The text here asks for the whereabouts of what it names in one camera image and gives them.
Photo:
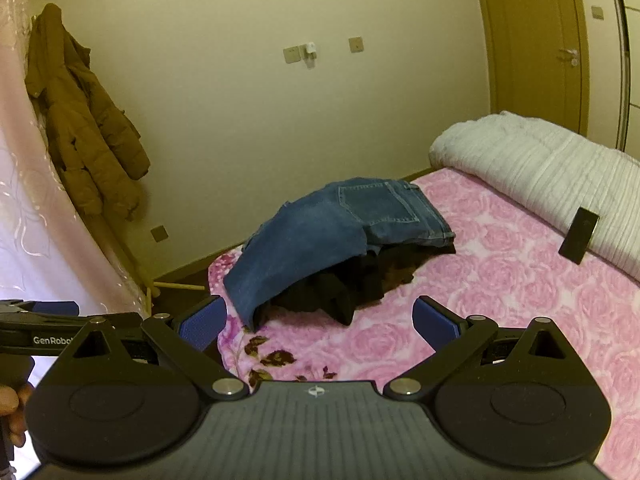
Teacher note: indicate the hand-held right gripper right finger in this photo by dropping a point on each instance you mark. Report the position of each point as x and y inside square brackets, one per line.
[434, 322]

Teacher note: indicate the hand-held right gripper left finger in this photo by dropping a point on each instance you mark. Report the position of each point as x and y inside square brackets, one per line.
[202, 322]

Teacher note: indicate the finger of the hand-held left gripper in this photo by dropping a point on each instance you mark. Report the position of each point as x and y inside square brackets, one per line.
[55, 307]

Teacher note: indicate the blue jeans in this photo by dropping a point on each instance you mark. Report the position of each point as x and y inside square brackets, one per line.
[310, 240]

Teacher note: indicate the black clothes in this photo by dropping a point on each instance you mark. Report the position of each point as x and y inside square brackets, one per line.
[350, 285]

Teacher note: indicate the person's left hand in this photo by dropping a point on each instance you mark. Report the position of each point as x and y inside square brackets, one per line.
[12, 410]

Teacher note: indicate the wooden coat rack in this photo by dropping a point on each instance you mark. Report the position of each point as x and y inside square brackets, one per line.
[180, 286]

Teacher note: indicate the pink rose blanket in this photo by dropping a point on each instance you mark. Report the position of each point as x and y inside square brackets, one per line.
[500, 280]

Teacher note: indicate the pink curtain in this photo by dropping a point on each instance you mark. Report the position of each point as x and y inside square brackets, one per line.
[30, 220]

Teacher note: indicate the black phone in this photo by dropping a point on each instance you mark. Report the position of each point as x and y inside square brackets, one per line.
[579, 235]

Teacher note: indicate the brown coat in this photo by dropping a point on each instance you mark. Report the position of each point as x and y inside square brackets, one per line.
[85, 125]

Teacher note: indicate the white quilt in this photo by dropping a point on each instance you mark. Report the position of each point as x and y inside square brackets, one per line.
[540, 160]

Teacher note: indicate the brown door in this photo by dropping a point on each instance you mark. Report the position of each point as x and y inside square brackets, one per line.
[535, 40]

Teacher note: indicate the white wardrobe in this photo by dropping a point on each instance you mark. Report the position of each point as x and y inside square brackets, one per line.
[634, 50]

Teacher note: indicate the beige wall outlet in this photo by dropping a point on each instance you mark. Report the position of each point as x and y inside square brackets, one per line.
[160, 234]

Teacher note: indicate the beige wall switch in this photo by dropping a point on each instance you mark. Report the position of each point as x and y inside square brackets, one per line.
[597, 12]
[356, 45]
[291, 55]

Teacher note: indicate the small white wall device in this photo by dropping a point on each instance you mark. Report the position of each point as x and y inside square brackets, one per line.
[310, 49]

